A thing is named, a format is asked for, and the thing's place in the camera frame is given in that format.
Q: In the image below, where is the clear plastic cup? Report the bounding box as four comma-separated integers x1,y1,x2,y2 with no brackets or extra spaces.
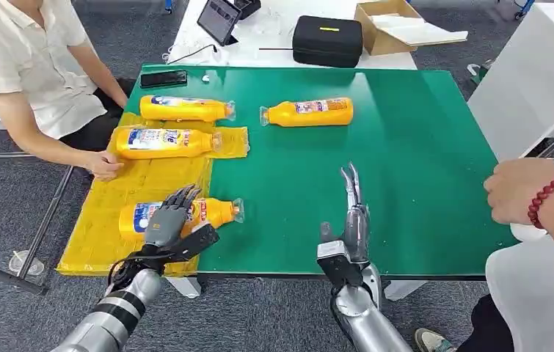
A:
7,249,45,277

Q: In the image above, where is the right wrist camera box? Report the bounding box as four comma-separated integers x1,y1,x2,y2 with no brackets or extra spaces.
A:
316,240,364,288

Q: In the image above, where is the orange drink bottle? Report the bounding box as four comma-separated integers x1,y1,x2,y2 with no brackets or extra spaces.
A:
118,196,246,243
139,94,237,124
259,97,355,129
113,125,223,161

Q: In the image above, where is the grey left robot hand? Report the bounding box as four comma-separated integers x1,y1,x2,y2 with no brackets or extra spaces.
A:
144,183,203,249

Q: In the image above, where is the white table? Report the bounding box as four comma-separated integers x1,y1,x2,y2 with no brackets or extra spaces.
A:
165,0,419,71

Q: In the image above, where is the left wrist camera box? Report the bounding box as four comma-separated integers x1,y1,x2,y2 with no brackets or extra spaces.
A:
172,222,221,264

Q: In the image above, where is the grey metal frame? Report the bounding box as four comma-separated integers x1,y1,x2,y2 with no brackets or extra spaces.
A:
0,152,76,297

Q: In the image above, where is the black zip case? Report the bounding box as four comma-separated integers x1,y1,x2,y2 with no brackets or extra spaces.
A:
291,15,365,70

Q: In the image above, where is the black smartphone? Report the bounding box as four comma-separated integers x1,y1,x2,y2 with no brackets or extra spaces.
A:
139,70,189,90

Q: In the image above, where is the white cabinet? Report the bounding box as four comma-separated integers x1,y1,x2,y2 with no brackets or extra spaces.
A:
467,1,554,164

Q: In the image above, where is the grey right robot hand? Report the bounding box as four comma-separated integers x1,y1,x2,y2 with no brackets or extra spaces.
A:
319,162,371,266

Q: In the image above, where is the blue metal frame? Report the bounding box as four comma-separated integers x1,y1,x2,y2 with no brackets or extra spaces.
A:
514,0,536,21

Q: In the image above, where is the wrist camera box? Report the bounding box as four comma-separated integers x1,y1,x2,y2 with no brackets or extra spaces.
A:
316,240,364,288
172,222,221,264

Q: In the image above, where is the black cable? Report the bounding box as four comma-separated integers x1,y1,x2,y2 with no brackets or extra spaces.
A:
161,43,219,65

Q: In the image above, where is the black tablet on stand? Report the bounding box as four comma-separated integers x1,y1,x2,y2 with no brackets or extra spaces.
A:
196,0,243,48

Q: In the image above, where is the person with bead bracelet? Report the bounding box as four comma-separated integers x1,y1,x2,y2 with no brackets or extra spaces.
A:
414,157,554,352

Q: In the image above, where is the green table mat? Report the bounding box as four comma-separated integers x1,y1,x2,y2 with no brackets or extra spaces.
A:
125,64,519,279

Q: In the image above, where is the white foam insert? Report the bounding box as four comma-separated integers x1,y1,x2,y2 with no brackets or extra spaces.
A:
371,12,470,48

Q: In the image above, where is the open cardboard box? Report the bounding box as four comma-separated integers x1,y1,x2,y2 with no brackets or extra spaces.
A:
354,0,470,57

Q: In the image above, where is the person in white shirt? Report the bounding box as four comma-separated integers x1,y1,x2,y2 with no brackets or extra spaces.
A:
0,0,130,183

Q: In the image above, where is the white table foot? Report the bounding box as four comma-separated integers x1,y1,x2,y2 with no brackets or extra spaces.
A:
165,275,203,300
382,279,429,303

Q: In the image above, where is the yellow plastic sheet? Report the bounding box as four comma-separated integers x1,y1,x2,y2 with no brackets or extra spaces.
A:
56,112,250,279

